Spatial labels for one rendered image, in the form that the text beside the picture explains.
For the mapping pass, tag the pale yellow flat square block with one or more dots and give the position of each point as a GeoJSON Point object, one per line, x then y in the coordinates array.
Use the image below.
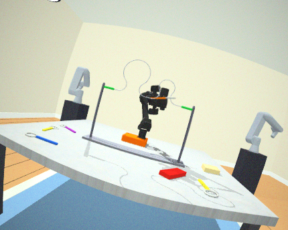
{"type": "Point", "coordinates": [210, 169]}

